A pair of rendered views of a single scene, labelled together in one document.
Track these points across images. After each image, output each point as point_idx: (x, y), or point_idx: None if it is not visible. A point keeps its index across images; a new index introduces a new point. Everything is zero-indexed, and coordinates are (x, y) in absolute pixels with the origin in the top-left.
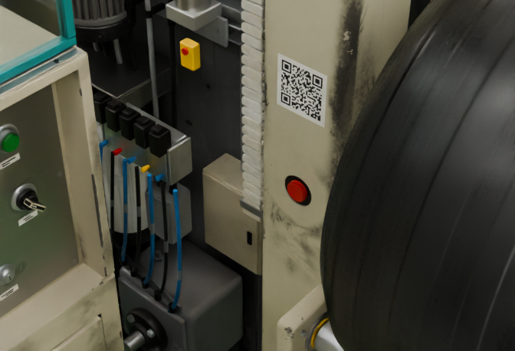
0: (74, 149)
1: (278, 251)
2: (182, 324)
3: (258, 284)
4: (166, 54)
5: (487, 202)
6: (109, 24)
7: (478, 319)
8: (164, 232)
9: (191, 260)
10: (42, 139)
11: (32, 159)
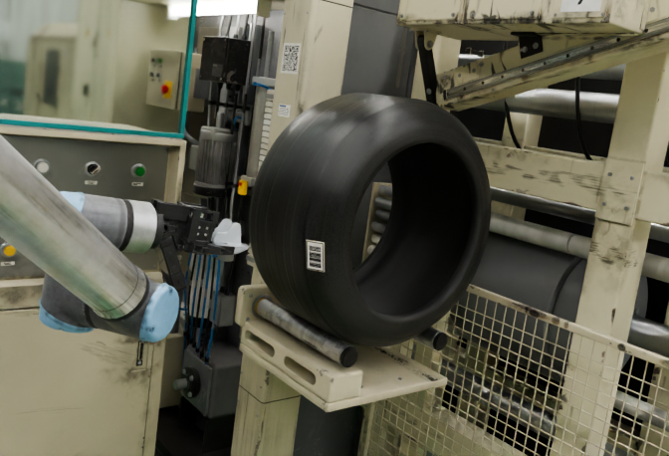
0: (169, 195)
1: (257, 279)
2: (209, 369)
3: None
4: (245, 231)
5: (310, 144)
6: (214, 188)
7: (297, 192)
8: (210, 293)
9: (229, 349)
10: (156, 183)
11: (148, 190)
